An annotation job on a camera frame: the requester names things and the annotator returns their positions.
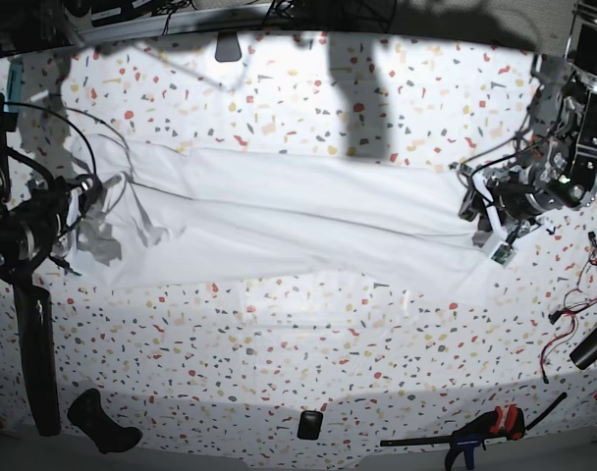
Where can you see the white T-shirt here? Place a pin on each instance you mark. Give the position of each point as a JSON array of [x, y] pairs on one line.
[[214, 215]]

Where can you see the black orange bar clamp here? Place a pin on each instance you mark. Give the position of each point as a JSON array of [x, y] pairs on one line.
[[491, 425]]

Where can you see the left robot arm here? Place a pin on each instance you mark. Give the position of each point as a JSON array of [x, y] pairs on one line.
[[554, 165]]

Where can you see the blue highlighter marker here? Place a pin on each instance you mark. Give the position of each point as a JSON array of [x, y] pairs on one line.
[[14, 86]]

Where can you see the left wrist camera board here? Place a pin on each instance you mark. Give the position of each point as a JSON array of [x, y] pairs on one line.
[[503, 254]]

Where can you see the thin black rod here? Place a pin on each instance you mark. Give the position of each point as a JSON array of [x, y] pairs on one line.
[[546, 412]]

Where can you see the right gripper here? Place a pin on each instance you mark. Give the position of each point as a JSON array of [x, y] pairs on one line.
[[75, 197]]

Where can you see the black game controller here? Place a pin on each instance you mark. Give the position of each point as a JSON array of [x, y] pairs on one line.
[[87, 414]]

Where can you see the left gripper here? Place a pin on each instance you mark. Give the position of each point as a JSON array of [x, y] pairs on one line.
[[506, 207]]

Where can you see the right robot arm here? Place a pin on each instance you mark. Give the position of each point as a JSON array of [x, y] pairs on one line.
[[43, 227]]

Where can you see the small black case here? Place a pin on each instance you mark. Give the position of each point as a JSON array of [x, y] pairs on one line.
[[309, 425]]

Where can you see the black clip at table edge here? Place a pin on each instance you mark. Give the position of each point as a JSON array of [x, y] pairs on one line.
[[228, 49]]

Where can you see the black cylinder flashlight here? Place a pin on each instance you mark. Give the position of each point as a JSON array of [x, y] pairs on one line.
[[585, 354]]

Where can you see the long black pouch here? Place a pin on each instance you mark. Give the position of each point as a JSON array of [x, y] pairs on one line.
[[33, 305]]

